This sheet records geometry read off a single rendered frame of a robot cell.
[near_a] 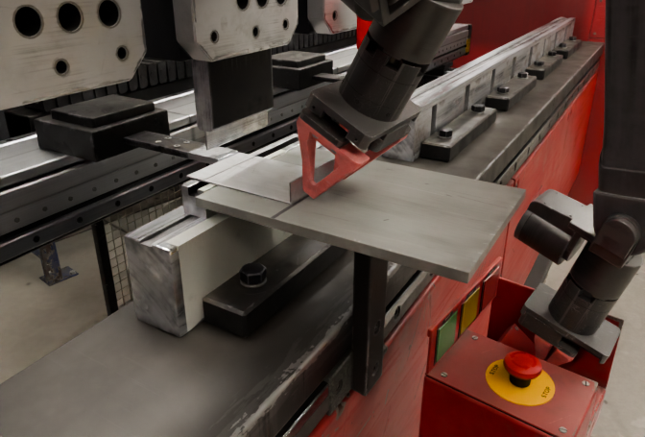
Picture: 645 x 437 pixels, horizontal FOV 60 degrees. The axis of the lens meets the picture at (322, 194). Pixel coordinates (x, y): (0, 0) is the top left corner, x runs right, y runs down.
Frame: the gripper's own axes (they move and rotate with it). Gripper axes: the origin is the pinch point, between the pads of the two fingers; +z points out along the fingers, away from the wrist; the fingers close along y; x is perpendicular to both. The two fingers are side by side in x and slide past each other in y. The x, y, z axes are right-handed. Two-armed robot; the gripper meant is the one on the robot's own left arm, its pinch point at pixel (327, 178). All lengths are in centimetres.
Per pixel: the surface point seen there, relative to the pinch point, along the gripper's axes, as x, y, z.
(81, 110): -31.0, 2.3, 13.8
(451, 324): 18.1, -10.0, 12.0
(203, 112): -12.8, 4.1, 0.3
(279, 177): -4.5, 0.2, 3.6
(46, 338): -74, -37, 154
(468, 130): 1, -58, 12
